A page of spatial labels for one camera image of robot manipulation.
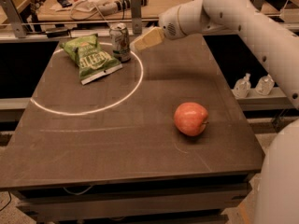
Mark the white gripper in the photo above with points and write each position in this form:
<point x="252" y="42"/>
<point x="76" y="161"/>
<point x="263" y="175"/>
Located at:
<point x="168" y="24"/>

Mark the green 7up soda can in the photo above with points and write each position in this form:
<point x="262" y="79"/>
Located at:
<point x="120" y="41"/>

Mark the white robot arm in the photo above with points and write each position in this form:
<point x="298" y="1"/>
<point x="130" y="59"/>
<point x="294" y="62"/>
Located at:
<point x="277" y="50"/>

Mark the red apple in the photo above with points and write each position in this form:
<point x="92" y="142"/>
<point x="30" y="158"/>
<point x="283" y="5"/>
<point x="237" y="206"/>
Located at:
<point x="191" y="118"/>

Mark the white power strip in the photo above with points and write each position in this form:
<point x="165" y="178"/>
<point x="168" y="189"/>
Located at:
<point x="114" y="7"/>

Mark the green chip bag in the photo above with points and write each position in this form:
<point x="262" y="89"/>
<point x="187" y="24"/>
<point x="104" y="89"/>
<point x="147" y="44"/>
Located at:
<point x="92" y="61"/>

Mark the left clear sanitizer bottle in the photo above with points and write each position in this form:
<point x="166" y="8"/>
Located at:
<point x="242" y="87"/>

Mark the clear sanitizer bottle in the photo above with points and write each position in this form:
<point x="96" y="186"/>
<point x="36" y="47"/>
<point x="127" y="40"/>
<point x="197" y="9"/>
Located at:
<point x="242" y="87"/>
<point x="265" y="85"/>

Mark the wooden background desk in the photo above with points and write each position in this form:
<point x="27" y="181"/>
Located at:
<point x="52" y="11"/>

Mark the right clear sanitizer bottle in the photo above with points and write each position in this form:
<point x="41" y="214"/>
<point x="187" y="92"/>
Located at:
<point x="265" y="85"/>

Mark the middle metal bracket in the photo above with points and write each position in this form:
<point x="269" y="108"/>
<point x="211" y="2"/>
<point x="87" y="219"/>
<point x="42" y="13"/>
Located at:
<point x="136" y="16"/>

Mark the black device on rail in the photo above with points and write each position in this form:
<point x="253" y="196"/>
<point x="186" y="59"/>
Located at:
<point x="57" y="31"/>

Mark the aluminium rail frame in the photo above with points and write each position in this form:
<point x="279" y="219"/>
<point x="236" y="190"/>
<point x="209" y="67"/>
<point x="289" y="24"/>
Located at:
<point x="7" y="34"/>

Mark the left metal bracket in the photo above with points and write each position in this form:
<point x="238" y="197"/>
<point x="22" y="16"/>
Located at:
<point x="14" y="18"/>

